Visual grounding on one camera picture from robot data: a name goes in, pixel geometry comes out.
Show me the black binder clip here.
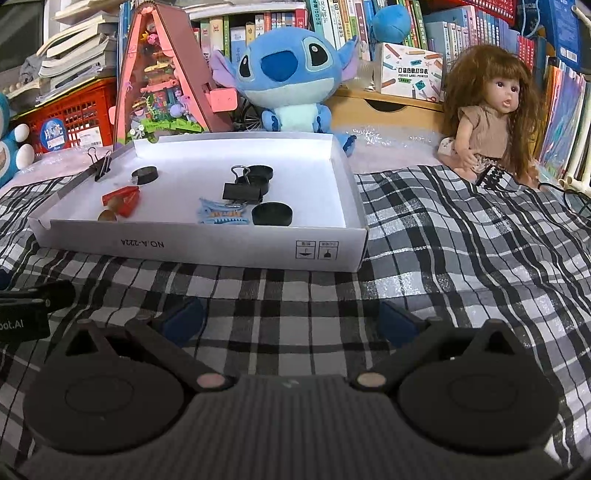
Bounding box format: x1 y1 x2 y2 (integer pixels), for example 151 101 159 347
87 146 112 182
222 165 263 204

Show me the white patterned tissue box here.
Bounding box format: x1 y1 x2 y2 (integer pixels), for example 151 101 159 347
374 43 445 103

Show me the brown wooden toy piece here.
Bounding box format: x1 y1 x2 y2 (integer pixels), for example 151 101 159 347
97 206 118 222

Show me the blue white plush toy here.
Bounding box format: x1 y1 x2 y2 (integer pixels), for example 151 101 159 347
370 5 411 44

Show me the black round puck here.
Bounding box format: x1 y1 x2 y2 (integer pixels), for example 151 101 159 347
247 165 273 182

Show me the black round lid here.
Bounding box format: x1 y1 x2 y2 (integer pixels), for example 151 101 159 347
131 166 158 186

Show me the red plastic crate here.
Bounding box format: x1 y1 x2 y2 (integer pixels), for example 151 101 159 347
11 77 116 154

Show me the black white plaid cloth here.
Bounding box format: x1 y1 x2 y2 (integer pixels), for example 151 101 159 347
1 167 590 466

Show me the stack of books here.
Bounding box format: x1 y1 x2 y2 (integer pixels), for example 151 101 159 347
1 1 129 96

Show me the blue Stitch plush toy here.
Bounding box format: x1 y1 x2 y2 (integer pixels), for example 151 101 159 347
209 27 359 134

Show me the black binder clip on box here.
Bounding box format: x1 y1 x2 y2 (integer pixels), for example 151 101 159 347
87 146 112 182

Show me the brown-haired baby doll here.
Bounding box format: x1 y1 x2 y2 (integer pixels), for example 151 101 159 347
437 44 541 188

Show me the wooden drawer box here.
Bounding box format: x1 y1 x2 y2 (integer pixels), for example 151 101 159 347
325 87 444 133

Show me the red basket on books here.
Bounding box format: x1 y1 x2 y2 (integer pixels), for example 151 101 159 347
426 0 516 26

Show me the pink triangular toy house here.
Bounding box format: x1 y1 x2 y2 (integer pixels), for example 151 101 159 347
112 1 238 147

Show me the black round cap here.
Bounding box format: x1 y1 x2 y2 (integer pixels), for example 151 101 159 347
252 202 294 226

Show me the Doraemon plush toy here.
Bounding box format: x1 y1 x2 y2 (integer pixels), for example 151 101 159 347
0 93 35 187

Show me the small red toy piece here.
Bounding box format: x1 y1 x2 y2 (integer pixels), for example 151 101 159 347
101 186 139 206

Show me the white shallow cardboard box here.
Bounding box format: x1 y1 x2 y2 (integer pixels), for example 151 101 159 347
28 131 369 272

